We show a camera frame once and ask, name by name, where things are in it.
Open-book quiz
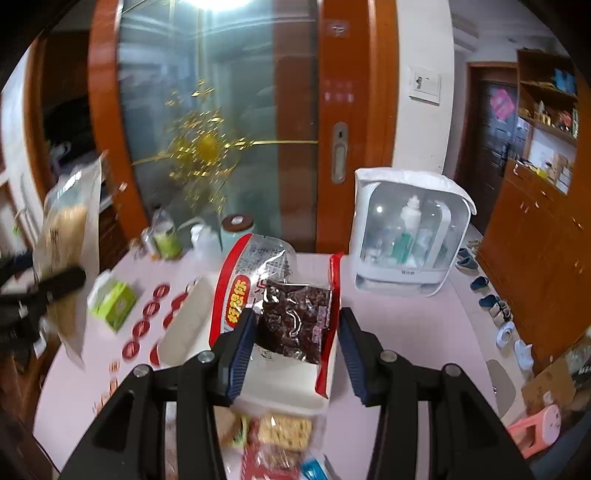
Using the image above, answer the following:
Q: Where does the dark dried fruit packet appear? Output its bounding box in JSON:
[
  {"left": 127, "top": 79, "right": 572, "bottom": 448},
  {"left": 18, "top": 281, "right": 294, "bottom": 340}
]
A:
[{"left": 255, "top": 277, "right": 334, "bottom": 365}]

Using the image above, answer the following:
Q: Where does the wooden shelf cabinet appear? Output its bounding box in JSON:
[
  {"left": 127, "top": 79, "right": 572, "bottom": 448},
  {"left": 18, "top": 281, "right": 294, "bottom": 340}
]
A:
[{"left": 475, "top": 48, "right": 591, "bottom": 374}]

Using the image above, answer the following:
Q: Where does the white pump bottle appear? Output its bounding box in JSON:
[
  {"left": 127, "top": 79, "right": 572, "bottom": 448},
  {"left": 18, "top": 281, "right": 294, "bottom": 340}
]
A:
[{"left": 178, "top": 217, "right": 220, "bottom": 259}]

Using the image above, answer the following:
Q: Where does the large red and white snack bag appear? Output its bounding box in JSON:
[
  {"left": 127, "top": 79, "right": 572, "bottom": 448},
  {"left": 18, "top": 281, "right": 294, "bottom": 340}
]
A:
[{"left": 209, "top": 233, "right": 345, "bottom": 400}]

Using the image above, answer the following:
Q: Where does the white plastic storage box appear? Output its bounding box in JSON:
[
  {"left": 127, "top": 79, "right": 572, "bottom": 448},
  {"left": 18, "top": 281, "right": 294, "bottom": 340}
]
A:
[{"left": 157, "top": 276, "right": 333, "bottom": 416}]

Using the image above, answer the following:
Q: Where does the pink door poster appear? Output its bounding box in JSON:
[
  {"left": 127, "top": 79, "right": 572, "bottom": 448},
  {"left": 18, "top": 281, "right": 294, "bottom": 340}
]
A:
[{"left": 489, "top": 88, "right": 515, "bottom": 121}]

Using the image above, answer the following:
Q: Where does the row of shoes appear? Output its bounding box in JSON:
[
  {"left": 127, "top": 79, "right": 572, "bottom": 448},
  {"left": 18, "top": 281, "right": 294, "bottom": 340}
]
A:
[{"left": 455, "top": 237, "right": 536, "bottom": 372}]

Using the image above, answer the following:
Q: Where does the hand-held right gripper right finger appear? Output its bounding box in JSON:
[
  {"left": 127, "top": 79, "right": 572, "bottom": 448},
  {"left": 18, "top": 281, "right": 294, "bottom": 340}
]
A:
[{"left": 338, "top": 307, "right": 536, "bottom": 480}]

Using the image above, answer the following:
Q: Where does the metal door handle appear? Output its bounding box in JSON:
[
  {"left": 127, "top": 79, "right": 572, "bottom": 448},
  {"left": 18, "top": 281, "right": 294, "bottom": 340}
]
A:
[{"left": 331, "top": 122, "right": 348, "bottom": 184}]

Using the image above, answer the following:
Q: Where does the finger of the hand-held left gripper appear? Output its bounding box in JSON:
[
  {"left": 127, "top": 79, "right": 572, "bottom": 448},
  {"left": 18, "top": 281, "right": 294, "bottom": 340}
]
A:
[{"left": 33, "top": 267, "right": 88, "bottom": 302}]

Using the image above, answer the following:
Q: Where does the pale puffed rice cake packet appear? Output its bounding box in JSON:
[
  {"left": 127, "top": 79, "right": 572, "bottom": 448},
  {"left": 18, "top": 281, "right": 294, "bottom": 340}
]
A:
[{"left": 256, "top": 413, "right": 319, "bottom": 450}]

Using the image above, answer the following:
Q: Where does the brown cardboard box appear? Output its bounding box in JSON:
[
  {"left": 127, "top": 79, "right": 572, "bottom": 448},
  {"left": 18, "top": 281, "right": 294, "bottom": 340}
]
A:
[{"left": 522, "top": 355, "right": 583, "bottom": 416}]

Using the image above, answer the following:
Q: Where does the white bottle sterilizer appliance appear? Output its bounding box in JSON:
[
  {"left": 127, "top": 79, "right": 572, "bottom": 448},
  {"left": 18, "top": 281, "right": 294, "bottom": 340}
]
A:
[{"left": 348, "top": 167, "right": 476, "bottom": 298}]

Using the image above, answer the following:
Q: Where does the blue snack packet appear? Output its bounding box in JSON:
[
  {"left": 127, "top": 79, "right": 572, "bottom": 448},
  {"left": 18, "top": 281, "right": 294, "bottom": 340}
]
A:
[{"left": 300, "top": 457, "right": 340, "bottom": 480}]

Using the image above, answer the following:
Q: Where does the teal canister with brown lid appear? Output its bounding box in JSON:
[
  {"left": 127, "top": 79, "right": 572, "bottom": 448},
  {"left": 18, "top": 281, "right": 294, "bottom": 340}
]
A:
[{"left": 219, "top": 215, "right": 254, "bottom": 259}]

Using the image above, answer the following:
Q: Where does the dark wooden door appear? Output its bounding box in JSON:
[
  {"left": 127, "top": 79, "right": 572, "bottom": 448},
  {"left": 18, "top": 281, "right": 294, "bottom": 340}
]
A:
[{"left": 466, "top": 62, "right": 520, "bottom": 232}]

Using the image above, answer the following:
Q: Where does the clear beige snack bag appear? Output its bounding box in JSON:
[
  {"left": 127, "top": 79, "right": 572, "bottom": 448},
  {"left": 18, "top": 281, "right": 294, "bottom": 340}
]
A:
[{"left": 34, "top": 154, "right": 105, "bottom": 370}]

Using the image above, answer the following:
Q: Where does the white wall switch plate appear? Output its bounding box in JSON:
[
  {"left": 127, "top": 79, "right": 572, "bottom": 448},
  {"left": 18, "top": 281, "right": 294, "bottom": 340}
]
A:
[{"left": 409, "top": 66, "right": 441, "bottom": 104}]

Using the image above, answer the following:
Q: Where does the glass sliding door wooden frame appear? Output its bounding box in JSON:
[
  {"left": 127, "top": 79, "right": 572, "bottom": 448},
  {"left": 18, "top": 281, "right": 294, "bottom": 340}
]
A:
[{"left": 88, "top": 0, "right": 400, "bottom": 254}]

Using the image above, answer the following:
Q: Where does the pink plastic stool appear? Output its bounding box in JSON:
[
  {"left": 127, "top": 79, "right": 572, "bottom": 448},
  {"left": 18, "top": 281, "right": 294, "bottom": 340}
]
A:
[{"left": 505, "top": 404, "right": 573, "bottom": 460}]

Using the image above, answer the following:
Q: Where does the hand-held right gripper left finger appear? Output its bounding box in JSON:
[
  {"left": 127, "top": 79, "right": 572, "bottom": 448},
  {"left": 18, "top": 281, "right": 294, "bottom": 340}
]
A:
[{"left": 58, "top": 308, "right": 259, "bottom": 480}]

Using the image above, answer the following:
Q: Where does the gold door decoration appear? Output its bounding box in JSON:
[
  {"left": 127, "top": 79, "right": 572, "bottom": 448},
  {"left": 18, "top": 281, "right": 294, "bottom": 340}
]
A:
[{"left": 131, "top": 78, "right": 319, "bottom": 213}]

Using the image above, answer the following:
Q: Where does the clear bottle with green label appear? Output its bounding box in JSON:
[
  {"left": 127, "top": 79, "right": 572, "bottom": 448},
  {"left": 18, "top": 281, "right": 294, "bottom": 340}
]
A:
[{"left": 150, "top": 208, "right": 183, "bottom": 260}]

